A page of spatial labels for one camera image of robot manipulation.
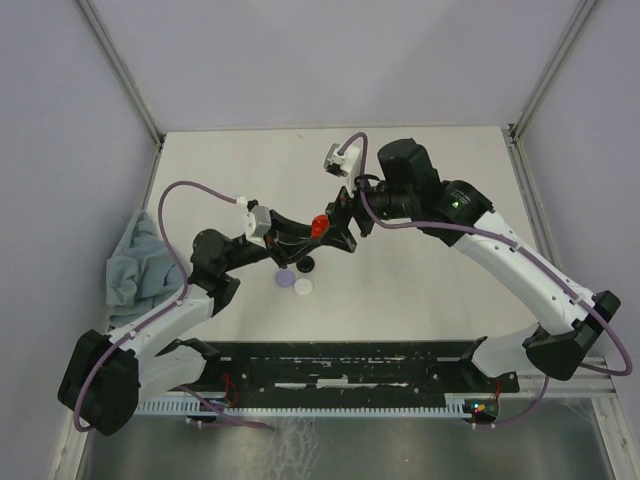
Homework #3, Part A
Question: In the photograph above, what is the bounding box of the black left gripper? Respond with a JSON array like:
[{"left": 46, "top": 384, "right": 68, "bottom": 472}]
[{"left": 221, "top": 209, "right": 324, "bottom": 273}]

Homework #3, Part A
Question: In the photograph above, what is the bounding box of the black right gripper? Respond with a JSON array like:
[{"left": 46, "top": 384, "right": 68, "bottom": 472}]
[{"left": 317, "top": 163, "right": 417, "bottom": 254}]

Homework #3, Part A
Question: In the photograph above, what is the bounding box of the orange earbud charging case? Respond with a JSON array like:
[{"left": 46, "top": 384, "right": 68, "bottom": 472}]
[{"left": 310, "top": 214, "right": 330, "bottom": 239}]

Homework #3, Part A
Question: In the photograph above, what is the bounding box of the purple earbud charging case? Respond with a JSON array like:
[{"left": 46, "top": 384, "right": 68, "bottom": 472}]
[{"left": 274, "top": 268, "right": 296, "bottom": 288}]

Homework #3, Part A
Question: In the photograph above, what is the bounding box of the white earbud charging case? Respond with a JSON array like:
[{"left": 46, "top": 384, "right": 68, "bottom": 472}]
[{"left": 293, "top": 278, "right": 314, "bottom": 296}]

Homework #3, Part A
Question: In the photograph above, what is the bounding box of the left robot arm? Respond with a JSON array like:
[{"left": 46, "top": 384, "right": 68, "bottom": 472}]
[{"left": 58, "top": 205, "right": 333, "bottom": 435}]

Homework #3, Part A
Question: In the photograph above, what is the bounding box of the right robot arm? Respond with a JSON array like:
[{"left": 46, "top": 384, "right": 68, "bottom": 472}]
[{"left": 324, "top": 138, "right": 620, "bottom": 391}]

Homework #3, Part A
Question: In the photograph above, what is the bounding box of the light blue cloth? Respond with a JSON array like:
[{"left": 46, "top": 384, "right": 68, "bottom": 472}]
[{"left": 106, "top": 210, "right": 184, "bottom": 329}]

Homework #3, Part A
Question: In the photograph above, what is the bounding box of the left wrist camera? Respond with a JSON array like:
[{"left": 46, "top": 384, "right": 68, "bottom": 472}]
[{"left": 235, "top": 196, "right": 272, "bottom": 248}]

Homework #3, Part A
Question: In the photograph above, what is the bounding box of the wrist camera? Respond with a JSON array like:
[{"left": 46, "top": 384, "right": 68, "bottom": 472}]
[
  {"left": 323, "top": 143, "right": 362, "bottom": 196},
  {"left": 235, "top": 196, "right": 272, "bottom": 248}
]

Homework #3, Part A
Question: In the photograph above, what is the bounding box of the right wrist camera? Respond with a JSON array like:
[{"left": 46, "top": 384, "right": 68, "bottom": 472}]
[{"left": 323, "top": 143, "right": 362, "bottom": 196}]

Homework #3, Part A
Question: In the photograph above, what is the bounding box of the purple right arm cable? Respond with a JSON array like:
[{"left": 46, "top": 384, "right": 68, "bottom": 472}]
[{"left": 339, "top": 132, "right": 634, "bottom": 376}]

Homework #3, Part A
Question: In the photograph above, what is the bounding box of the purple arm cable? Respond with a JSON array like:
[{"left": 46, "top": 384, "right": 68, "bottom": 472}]
[
  {"left": 339, "top": 132, "right": 634, "bottom": 376},
  {"left": 73, "top": 179, "right": 249, "bottom": 432}
]

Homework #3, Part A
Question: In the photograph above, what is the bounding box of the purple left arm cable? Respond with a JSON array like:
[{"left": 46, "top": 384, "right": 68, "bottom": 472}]
[{"left": 73, "top": 179, "right": 249, "bottom": 432}]

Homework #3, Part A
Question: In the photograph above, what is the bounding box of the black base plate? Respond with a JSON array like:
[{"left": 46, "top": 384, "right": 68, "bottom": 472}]
[{"left": 189, "top": 340, "right": 520, "bottom": 408}]

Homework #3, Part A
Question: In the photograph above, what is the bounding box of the white cable duct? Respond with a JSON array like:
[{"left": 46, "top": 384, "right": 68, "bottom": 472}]
[{"left": 134, "top": 393, "right": 471, "bottom": 420}]

